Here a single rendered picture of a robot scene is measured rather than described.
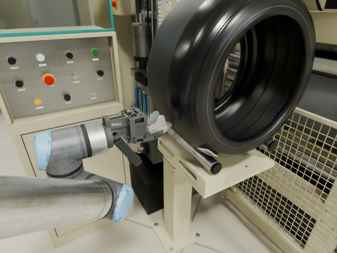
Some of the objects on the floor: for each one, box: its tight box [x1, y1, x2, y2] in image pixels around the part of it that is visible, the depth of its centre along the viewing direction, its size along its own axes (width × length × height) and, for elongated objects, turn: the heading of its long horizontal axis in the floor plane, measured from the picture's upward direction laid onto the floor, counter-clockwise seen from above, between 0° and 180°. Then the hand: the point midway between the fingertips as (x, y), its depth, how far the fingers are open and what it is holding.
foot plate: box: [151, 218, 204, 253], centre depth 156 cm, size 27×27×2 cm
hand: (168, 126), depth 71 cm, fingers closed
